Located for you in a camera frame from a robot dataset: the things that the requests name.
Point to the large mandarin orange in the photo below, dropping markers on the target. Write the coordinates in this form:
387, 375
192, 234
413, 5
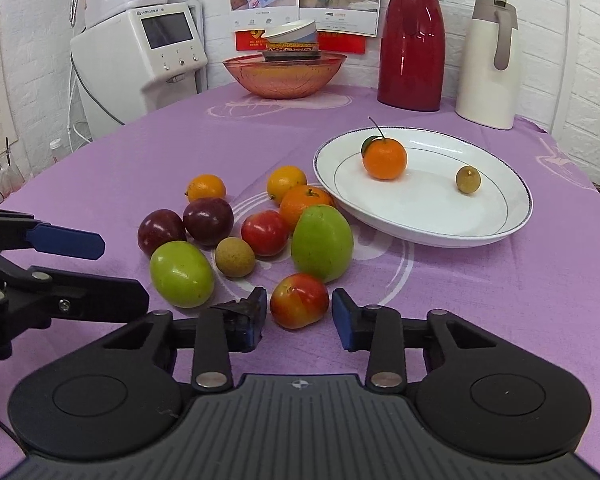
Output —
297, 199

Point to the small orange back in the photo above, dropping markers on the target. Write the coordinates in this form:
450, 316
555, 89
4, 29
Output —
282, 180

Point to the dark red plum front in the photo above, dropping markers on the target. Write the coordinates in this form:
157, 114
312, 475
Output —
158, 228

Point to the white thermos jug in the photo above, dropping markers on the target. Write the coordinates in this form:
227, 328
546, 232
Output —
490, 73

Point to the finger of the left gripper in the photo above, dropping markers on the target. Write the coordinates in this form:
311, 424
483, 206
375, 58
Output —
23, 231
38, 295

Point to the round green apple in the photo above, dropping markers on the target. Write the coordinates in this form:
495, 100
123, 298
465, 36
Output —
181, 274

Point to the red yellow small apple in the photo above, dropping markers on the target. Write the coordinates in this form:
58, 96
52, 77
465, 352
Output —
299, 301

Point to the white bowl on stack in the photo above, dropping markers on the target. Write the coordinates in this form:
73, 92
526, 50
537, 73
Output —
296, 32

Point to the white porcelain plate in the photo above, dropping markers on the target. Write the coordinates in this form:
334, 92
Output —
424, 206

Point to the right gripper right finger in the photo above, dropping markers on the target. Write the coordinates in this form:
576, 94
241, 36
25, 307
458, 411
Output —
377, 330

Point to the longan fruit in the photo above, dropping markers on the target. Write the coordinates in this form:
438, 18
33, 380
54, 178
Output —
234, 258
468, 180

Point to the purple tablecloth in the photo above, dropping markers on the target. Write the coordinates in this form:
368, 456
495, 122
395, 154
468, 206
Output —
539, 288

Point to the white water dispenser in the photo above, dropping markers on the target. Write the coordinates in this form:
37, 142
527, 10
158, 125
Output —
138, 61

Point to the pear-shaped green fruit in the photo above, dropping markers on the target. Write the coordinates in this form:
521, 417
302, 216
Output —
322, 243

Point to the red thermos jug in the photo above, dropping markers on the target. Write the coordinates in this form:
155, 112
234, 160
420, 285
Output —
412, 55

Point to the dark red plum back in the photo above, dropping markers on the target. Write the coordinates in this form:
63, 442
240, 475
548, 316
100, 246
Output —
208, 220

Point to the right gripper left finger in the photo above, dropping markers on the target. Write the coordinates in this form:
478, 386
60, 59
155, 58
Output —
232, 327

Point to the orange glass bowl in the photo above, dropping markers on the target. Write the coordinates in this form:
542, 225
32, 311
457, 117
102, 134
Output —
284, 79

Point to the orange with green leaf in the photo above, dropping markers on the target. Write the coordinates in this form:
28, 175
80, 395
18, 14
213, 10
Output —
383, 158

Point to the dark red plum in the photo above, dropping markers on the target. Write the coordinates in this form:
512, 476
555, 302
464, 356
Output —
208, 220
158, 228

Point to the red paper sign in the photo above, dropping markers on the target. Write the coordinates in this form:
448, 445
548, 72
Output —
252, 40

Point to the small orange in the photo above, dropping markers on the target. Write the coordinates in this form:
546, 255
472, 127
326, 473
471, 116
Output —
205, 186
282, 180

